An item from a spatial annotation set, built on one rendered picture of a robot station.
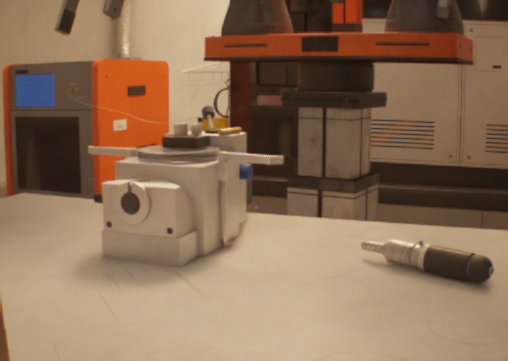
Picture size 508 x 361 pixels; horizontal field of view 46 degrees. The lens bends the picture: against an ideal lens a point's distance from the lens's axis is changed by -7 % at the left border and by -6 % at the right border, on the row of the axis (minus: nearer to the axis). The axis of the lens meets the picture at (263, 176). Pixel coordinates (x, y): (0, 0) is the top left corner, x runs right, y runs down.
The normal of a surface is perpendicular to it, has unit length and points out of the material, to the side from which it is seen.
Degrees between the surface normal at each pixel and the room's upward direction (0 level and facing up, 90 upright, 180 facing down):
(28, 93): 90
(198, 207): 90
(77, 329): 0
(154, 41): 90
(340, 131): 90
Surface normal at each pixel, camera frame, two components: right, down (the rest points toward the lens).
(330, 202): -0.49, 0.13
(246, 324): 0.00, -0.99
